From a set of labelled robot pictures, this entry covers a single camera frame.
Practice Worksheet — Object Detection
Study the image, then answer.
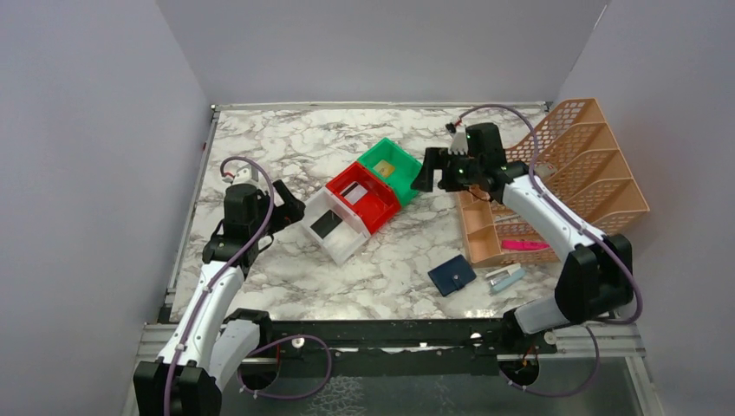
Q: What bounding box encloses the green plastic bin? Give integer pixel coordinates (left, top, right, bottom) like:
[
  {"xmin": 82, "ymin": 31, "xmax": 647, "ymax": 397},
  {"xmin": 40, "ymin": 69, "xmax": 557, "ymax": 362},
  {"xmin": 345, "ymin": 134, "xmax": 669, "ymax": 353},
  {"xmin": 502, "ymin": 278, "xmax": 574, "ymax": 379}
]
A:
[{"xmin": 357, "ymin": 138, "xmax": 421, "ymax": 207}]

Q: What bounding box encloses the white plastic bin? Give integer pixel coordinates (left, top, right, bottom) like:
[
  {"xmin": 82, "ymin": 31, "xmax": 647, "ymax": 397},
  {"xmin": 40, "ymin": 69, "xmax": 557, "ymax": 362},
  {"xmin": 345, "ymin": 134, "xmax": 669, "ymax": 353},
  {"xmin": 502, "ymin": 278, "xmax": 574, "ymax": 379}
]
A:
[{"xmin": 300, "ymin": 187, "xmax": 370, "ymax": 265}]

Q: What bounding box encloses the red plastic bin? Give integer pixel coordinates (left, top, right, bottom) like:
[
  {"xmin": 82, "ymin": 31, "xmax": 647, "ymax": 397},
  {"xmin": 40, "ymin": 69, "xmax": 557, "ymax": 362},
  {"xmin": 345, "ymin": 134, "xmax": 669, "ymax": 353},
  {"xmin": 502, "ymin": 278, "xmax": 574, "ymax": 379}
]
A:
[{"xmin": 326, "ymin": 161, "xmax": 401, "ymax": 235}]

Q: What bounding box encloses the peach desk organizer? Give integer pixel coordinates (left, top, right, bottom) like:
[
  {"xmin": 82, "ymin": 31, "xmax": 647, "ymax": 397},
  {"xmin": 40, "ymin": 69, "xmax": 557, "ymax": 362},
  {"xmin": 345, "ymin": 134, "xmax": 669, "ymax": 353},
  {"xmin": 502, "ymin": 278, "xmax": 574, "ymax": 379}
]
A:
[{"xmin": 457, "ymin": 98, "xmax": 650, "ymax": 268}]

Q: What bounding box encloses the navy blue card holder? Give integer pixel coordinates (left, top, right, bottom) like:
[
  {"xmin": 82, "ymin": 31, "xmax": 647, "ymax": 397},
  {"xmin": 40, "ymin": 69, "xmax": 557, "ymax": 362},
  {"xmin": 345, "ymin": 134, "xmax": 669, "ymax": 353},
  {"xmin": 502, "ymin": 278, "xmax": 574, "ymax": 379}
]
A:
[{"xmin": 427, "ymin": 255, "xmax": 477, "ymax": 297}]

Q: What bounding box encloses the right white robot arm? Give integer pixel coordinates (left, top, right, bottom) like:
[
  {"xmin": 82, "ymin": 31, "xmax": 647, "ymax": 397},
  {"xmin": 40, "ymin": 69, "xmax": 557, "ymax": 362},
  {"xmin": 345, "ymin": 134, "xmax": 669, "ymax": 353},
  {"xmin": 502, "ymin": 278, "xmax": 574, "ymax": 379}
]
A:
[{"xmin": 411, "ymin": 123, "xmax": 636, "ymax": 341}]

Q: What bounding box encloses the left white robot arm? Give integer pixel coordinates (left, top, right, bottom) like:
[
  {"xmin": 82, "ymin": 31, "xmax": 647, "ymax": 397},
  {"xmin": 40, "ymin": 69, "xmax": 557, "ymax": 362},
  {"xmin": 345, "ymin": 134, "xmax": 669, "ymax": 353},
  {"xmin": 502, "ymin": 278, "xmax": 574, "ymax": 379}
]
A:
[{"xmin": 133, "ymin": 180, "xmax": 305, "ymax": 415}]

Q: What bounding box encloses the black card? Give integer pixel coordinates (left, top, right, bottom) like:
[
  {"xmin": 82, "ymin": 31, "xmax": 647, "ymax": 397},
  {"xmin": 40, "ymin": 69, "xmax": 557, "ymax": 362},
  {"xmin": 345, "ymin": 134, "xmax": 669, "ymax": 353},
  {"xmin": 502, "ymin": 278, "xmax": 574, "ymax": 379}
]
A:
[{"xmin": 310, "ymin": 210, "xmax": 342, "ymax": 239}]

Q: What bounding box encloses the gold card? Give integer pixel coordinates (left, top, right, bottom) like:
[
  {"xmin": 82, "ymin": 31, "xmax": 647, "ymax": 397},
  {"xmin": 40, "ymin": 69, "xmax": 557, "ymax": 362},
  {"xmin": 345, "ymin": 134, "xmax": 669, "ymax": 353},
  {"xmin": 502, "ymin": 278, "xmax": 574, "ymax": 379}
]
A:
[{"xmin": 373, "ymin": 160, "xmax": 395, "ymax": 178}]

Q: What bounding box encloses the white grey card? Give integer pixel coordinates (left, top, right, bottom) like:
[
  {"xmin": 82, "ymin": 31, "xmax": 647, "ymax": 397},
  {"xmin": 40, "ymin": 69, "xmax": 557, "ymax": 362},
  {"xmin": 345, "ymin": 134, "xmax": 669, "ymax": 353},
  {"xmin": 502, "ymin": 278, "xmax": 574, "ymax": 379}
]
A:
[{"xmin": 341, "ymin": 182, "xmax": 368, "ymax": 205}]

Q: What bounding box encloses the pink highlighter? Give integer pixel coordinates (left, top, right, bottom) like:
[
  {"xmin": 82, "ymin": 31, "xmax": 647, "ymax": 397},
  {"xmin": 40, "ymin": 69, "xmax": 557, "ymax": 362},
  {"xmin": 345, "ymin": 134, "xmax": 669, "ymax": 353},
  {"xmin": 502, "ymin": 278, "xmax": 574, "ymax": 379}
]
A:
[{"xmin": 500, "ymin": 239, "xmax": 550, "ymax": 251}]

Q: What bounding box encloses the black front rail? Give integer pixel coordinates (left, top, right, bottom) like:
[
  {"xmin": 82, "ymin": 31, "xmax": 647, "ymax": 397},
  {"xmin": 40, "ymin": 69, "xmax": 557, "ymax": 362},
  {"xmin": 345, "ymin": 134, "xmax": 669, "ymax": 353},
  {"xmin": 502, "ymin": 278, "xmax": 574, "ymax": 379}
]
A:
[{"xmin": 239, "ymin": 318, "xmax": 556, "ymax": 382}]

